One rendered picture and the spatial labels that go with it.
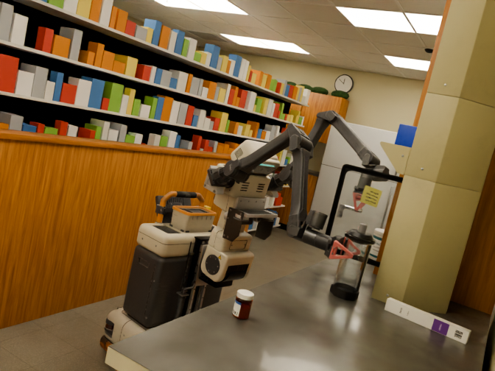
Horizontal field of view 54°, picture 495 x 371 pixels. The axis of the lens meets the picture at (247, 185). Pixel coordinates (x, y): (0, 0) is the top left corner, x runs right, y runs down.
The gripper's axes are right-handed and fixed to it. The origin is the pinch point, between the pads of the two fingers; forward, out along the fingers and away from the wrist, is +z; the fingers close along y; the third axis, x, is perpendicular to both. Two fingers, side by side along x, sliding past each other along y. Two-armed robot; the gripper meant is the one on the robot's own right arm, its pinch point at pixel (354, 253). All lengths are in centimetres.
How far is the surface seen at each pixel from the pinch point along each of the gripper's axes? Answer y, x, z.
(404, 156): 10.7, -37.6, 4.2
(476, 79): 15, -69, 19
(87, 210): 52, 49, -186
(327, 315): -25.7, 15.4, 3.8
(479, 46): 13, -80, 17
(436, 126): 11, -50, 12
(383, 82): 566, -127, -174
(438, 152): 10.9, -41.9, 15.1
